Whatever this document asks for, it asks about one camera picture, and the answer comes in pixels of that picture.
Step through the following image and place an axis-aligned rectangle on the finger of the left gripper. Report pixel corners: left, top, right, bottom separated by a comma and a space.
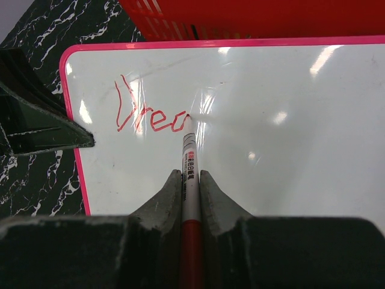
1, 49, 94, 156

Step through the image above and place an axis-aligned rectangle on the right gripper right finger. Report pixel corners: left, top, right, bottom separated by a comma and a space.
200, 170, 384, 288

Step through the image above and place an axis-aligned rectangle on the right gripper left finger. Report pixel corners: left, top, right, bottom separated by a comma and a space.
1, 170, 182, 288

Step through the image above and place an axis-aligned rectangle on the red whiteboard marker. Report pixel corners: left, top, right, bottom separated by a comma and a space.
179, 115, 204, 288

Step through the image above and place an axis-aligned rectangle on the pink framed whiteboard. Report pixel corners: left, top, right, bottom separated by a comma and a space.
60, 36, 384, 223

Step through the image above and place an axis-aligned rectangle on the red plastic shopping basket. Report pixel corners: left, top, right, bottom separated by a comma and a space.
120, 0, 384, 41

